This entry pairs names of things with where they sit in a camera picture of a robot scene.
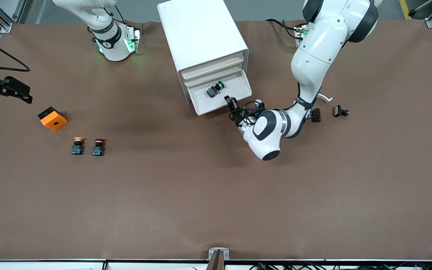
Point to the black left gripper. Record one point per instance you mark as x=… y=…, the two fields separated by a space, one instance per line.
x=237 y=116

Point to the green push button switch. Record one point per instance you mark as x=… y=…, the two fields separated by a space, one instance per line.
x=212 y=92

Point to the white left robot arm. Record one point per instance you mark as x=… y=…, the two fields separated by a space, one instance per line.
x=321 y=45

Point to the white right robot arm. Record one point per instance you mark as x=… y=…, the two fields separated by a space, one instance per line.
x=113 y=41

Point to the orange black button box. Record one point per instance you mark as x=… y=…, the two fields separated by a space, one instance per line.
x=53 y=120

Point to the black square push button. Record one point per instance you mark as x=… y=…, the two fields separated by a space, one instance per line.
x=338 y=111

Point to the white curved plastic clip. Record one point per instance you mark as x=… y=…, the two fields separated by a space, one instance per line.
x=326 y=98

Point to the black caster wheel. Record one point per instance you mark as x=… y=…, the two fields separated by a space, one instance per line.
x=412 y=13

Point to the orange push button switch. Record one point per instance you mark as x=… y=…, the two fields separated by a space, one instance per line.
x=77 y=149

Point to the red push button switch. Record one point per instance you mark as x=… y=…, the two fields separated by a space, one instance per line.
x=98 y=150

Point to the grey metal bracket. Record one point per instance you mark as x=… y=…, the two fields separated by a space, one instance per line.
x=211 y=255

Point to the brown post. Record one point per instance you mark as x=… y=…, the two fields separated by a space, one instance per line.
x=216 y=262

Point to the white table edge rail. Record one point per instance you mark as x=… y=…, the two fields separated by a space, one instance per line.
x=51 y=265

